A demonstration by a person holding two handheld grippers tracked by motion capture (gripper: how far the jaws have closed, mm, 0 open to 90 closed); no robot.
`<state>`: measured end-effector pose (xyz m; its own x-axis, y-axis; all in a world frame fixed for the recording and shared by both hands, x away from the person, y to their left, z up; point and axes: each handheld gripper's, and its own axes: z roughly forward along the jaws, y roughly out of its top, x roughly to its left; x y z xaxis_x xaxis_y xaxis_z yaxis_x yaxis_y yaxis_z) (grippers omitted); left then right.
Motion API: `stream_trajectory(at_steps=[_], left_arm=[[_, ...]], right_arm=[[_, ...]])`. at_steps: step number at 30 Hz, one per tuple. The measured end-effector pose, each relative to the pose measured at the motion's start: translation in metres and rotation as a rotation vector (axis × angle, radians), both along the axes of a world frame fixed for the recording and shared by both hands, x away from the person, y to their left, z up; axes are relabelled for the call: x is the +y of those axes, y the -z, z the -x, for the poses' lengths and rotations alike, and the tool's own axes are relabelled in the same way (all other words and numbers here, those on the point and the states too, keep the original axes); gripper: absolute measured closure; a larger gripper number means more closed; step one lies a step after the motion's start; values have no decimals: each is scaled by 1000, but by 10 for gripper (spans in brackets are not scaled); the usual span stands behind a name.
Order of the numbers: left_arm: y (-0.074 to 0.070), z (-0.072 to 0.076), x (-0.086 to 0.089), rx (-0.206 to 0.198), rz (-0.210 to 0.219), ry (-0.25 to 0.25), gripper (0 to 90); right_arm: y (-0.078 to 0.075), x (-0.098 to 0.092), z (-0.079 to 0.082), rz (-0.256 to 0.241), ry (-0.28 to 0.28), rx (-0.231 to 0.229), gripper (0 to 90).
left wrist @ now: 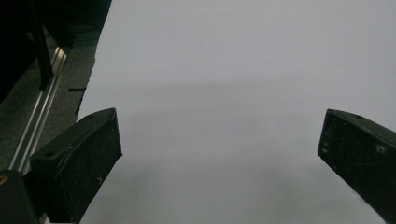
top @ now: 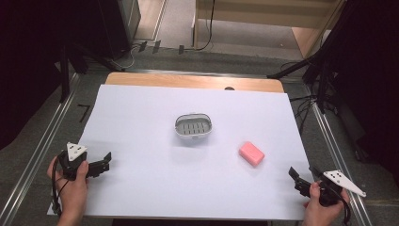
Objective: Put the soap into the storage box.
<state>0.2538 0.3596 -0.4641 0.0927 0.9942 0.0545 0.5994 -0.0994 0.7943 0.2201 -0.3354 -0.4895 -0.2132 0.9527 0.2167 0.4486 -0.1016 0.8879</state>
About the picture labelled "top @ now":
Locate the metal floor rail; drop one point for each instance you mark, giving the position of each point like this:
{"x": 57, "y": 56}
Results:
{"x": 34, "y": 153}
{"x": 337, "y": 157}

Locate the white soap dish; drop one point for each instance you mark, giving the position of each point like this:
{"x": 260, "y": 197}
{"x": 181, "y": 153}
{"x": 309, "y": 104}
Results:
{"x": 193, "y": 127}

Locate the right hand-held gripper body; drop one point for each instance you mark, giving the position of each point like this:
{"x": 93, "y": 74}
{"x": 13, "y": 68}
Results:
{"x": 340, "y": 183}

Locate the black metal stand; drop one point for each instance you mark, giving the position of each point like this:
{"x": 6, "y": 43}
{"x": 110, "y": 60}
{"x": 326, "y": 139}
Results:
{"x": 64, "y": 78}

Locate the light wooden furniture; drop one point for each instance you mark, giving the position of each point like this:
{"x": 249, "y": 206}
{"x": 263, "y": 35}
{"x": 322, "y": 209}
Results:
{"x": 269, "y": 12}

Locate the pink soap bar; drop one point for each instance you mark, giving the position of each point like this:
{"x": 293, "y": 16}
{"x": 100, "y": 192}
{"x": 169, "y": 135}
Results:
{"x": 252, "y": 153}

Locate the person's right hand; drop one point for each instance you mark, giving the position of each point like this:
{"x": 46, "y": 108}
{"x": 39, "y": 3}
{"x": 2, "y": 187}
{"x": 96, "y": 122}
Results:
{"x": 320, "y": 215}

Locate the black cabinet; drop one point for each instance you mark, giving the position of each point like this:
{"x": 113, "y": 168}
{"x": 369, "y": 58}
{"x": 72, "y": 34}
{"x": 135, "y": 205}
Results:
{"x": 62, "y": 28}

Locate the black tape strip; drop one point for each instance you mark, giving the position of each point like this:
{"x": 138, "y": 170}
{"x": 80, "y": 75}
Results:
{"x": 156, "y": 46}
{"x": 142, "y": 46}
{"x": 181, "y": 49}

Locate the black stand with struts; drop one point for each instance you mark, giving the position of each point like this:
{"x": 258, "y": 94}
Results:
{"x": 313, "y": 72}

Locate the wooden table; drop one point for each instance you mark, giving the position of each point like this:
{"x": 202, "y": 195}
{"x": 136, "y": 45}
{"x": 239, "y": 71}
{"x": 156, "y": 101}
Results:
{"x": 175, "y": 80}

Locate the white table sheet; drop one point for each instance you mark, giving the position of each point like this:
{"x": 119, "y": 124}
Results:
{"x": 150, "y": 163}

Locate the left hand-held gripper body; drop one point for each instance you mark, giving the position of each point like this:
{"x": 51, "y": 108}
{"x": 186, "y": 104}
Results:
{"x": 72, "y": 163}

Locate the person's left hand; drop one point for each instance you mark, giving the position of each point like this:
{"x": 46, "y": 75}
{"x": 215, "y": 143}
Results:
{"x": 72, "y": 194}

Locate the black curtain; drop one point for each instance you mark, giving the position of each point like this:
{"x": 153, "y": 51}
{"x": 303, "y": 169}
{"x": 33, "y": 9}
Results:
{"x": 373, "y": 78}

